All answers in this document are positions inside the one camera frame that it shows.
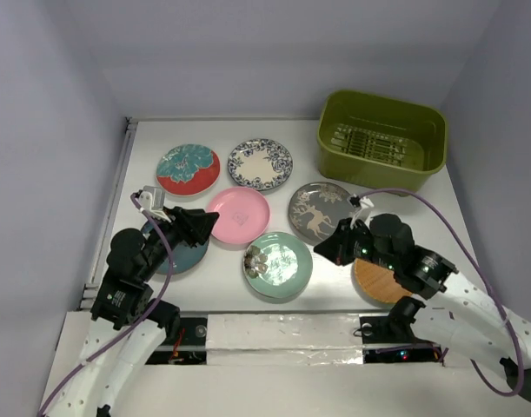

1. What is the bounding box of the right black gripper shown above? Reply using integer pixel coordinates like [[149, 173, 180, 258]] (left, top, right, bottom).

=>
[[313, 215, 397, 271]]

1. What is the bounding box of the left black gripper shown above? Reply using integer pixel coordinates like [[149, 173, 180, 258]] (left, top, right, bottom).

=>
[[140, 203, 218, 279]]

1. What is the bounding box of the dark teal plate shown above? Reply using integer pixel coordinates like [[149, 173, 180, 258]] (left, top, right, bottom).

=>
[[141, 222, 209, 276]]

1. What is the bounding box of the grey deer plate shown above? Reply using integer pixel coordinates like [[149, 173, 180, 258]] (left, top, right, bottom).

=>
[[288, 182, 354, 243]]

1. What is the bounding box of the pink plastic plate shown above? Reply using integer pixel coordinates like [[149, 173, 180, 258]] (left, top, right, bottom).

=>
[[207, 187, 271, 245]]

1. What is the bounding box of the red teal floral plate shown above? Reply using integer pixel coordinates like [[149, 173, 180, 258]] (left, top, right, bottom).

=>
[[156, 144, 221, 196]]

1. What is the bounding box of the mint green flower plate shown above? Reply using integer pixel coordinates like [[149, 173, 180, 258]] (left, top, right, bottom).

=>
[[242, 232, 313, 301]]

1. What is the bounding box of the orange woven round plate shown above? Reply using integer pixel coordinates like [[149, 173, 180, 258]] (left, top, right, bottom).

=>
[[353, 260, 411, 304]]

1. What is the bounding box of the blue white floral plate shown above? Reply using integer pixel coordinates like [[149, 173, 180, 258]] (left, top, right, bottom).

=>
[[227, 138, 294, 192]]

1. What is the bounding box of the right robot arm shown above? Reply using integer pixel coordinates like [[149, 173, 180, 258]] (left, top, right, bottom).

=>
[[314, 214, 531, 402]]

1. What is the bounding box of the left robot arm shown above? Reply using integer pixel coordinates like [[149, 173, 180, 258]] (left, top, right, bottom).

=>
[[39, 207, 219, 416]]

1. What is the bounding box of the green plastic bin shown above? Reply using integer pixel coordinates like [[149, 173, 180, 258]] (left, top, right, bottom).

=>
[[316, 89, 448, 192]]

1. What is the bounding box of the white foil covered bar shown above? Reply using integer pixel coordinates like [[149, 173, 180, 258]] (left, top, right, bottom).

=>
[[205, 314, 363, 367]]

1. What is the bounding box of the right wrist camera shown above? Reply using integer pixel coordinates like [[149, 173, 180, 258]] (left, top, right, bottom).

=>
[[347, 195, 375, 228]]

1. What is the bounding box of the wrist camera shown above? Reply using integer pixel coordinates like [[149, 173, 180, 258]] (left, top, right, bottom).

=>
[[134, 186, 168, 220], [347, 195, 375, 228]]

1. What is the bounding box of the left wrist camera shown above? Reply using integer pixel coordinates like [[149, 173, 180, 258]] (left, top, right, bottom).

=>
[[134, 186, 168, 220]]

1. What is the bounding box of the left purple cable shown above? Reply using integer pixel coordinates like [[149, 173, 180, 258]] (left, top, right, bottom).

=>
[[37, 193, 176, 416]]

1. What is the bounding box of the purple cable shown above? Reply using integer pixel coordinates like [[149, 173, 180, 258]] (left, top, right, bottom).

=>
[[37, 193, 176, 416], [361, 188, 525, 397]]

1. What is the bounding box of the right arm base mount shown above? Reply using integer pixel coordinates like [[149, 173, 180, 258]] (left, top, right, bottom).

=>
[[353, 315, 448, 364]]

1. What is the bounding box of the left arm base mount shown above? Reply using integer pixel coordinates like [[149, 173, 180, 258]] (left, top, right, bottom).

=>
[[146, 316, 208, 365]]

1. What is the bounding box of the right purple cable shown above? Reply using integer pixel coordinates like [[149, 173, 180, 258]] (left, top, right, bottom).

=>
[[361, 188, 525, 397]]

